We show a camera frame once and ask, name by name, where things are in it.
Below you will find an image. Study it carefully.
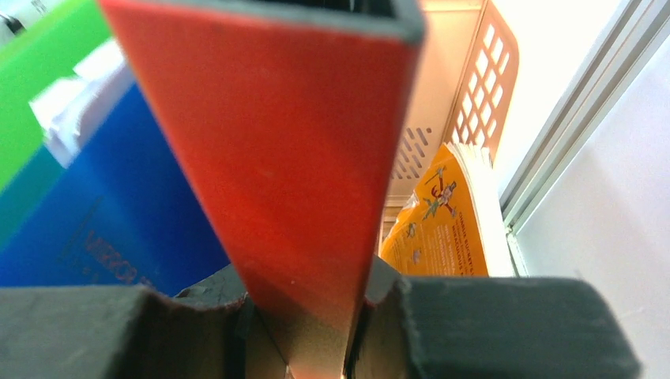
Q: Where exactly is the pink file organizer rack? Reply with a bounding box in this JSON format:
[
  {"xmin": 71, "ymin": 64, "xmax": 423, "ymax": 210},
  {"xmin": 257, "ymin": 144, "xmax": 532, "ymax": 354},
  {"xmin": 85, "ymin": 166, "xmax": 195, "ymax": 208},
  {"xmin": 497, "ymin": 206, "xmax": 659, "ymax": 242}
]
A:
[{"xmin": 378, "ymin": 1, "xmax": 519, "ymax": 242}]

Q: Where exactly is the green plastic folder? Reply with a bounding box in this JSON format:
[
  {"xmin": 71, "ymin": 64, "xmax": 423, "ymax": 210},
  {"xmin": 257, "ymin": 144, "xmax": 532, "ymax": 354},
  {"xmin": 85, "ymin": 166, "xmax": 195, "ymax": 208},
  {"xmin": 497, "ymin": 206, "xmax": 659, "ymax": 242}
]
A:
[{"xmin": 1, "ymin": 1, "xmax": 111, "ymax": 187}]

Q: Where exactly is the yellow book in rack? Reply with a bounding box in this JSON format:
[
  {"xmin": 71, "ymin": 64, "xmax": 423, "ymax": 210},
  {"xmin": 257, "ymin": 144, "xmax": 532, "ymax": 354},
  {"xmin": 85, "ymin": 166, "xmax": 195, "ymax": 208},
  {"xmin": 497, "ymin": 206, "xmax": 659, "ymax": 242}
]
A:
[{"xmin": 379, "ymin": 142, "xmax": 515, "ymax": 277}]

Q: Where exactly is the blue plastic folder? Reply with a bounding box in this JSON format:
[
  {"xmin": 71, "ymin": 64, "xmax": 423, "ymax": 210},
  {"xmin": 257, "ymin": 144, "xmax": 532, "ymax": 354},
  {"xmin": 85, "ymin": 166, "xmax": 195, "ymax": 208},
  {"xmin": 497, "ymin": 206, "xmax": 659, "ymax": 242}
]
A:
[{"xmin": 1, "ymin": 85, "xmax": 229, "ymax": 295}]

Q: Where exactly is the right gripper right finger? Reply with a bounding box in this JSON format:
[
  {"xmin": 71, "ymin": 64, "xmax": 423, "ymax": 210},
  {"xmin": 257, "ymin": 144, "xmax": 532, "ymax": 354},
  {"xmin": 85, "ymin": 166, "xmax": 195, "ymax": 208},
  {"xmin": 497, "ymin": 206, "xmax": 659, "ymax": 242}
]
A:
[{"xmin": 356, "ymin": 258, "xmax": 642, "ymax": 378}]

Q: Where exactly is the grey clipboard with papers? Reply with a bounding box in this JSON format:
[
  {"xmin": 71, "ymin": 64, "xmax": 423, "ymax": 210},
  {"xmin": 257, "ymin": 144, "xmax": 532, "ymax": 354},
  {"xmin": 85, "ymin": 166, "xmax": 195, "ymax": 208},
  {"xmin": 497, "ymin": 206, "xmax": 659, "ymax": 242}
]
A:
[{"xmin": 28, "ymin": 37, "xmax": 135, "ymax": 168}]

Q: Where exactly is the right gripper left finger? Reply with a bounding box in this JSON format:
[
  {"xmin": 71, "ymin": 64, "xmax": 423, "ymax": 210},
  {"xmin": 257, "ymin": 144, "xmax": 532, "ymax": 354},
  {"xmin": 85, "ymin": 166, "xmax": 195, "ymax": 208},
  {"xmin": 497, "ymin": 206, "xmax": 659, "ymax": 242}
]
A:
[{"xmin": 1, "ymin": 267, "xmax": 247, "ymax": 378}]

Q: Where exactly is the red plastic folder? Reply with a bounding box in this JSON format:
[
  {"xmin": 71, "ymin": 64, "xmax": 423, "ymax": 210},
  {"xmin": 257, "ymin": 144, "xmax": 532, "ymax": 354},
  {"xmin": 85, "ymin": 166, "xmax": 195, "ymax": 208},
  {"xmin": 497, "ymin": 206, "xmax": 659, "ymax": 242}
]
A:
[{"xmin": 100, "ymin": 1, "xmax": 425, "ymax": 378}]

